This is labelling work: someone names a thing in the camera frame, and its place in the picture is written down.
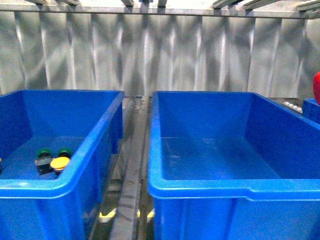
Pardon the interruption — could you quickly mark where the red push button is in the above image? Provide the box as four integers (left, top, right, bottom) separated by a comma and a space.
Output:
312, 72, 320, 105

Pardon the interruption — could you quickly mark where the empty middle blue bin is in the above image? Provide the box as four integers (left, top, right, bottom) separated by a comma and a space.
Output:
148, 91, 320, 240

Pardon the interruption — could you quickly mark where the steel upper shelf beam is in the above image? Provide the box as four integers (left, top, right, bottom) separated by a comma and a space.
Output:
0, 0, 320, 20

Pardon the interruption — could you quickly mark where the right blue bin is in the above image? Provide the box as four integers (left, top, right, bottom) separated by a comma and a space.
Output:
302, 98, 320, 124

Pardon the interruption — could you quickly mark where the yellow push button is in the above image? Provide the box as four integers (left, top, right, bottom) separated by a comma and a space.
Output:
49, 157, 70, 176

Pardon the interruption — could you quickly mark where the left blue bin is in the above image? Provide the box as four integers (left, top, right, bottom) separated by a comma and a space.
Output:
0, 90, 125, 240

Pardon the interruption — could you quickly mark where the steel roller track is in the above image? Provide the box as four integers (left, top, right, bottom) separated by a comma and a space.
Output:
89, 96, 154, 240

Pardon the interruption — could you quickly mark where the green push button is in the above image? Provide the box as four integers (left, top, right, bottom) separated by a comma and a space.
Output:
57, 148, 72, 159
34, 148, 54, 176

